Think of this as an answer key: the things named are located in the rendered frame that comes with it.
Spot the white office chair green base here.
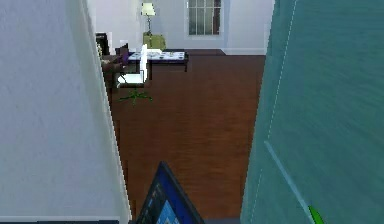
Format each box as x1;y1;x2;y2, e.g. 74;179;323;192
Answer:
116;43;154;105

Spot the floor lamp with cream shade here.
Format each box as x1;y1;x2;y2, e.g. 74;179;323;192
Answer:
140;2;157;36

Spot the teal room door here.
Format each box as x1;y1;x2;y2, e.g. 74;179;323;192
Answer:
240;0;384;224

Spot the green door handle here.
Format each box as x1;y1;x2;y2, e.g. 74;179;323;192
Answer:
307;205;325;224

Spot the white framed window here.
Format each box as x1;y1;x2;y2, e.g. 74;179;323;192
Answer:
185;0;225;38

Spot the olive green armchair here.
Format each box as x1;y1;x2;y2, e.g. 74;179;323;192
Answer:
143;33;167;52

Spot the dark table with patterned top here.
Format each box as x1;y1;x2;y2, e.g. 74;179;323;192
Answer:
127;48;190;80

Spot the black television set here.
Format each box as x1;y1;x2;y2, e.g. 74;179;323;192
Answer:
95;32;110;57

